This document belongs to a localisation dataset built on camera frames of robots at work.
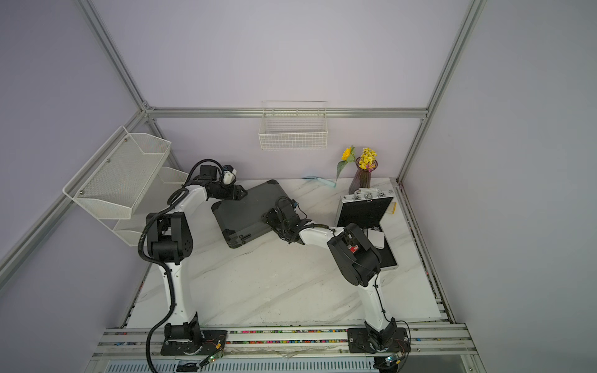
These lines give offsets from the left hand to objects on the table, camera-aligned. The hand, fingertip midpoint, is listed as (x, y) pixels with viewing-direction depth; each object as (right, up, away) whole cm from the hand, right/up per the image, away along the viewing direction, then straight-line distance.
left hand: (241, 198), depth 104 cm
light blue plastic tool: (+37, +11, +19) cm, 43 cm away
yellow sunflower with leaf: (+47, +18, -8) cm, 51 cm away
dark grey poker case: (+2, -10, -8) cm, 13 cm away
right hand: (+13, -10, -7) cm, 18 cm away
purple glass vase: (+54, +9, -1) cm, 55 cm away
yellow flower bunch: (+55, +16, -8) cm, 58 cm away
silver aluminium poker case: (+52, -3, -17) cm, 55 cm away
